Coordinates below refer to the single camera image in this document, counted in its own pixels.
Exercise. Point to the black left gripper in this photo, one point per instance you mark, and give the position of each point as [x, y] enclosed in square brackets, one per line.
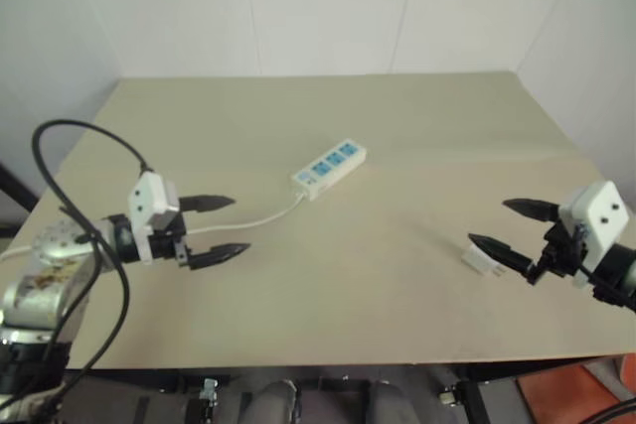
[166, 245]

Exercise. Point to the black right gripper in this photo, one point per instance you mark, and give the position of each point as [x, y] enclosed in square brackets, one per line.
[561, 255]

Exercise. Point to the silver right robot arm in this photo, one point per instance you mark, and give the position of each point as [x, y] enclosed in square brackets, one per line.
[621, 275]

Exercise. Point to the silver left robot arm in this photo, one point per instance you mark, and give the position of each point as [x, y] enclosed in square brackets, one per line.
[45, 290]

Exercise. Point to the white plug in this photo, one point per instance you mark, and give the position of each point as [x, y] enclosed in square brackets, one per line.
[474, 260]

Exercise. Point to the white power strip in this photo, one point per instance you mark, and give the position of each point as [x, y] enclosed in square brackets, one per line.
[328, 168]

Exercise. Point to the metal caster wheel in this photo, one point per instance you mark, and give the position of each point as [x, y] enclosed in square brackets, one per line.
[448, 396]
[208, 389]

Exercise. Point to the orange object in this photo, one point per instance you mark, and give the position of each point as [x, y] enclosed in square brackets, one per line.
[571, 394]

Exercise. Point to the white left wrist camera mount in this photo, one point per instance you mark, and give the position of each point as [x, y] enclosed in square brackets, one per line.
[146, 195]

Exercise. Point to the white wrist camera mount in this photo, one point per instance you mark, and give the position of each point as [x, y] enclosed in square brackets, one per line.
[603, 215]
[146, 195]

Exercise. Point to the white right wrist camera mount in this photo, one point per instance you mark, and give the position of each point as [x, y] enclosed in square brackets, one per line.
[603, 215]

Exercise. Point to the black table frame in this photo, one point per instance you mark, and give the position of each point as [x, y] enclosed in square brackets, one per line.
[348, 377]

